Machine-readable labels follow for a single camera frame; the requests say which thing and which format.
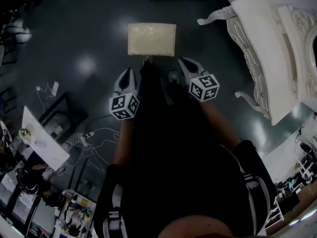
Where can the white flower bunch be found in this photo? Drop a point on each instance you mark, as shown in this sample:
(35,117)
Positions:
(24,135)

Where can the white power adapter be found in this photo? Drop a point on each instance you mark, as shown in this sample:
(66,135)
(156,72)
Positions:
(55,87)

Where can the person's right forearm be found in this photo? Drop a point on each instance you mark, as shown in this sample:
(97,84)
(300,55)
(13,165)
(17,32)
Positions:
(220,125)

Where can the person's left forearm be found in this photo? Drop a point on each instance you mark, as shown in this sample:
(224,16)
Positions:
(123,142)

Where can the person's black clothed body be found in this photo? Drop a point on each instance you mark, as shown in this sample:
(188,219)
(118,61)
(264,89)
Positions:
(178,145)

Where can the cream floral upholstered stool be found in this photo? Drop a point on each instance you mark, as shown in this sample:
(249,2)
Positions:
(151,40)

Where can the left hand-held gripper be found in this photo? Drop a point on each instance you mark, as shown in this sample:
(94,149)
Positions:
(121,105)

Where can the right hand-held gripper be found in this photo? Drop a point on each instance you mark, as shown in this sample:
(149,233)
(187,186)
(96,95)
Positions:
(204,88)

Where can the white ornate dressing table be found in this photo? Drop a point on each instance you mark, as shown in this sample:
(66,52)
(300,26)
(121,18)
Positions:
(262,33)

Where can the black metal frame stand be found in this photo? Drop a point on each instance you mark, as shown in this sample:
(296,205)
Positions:
(65,115)

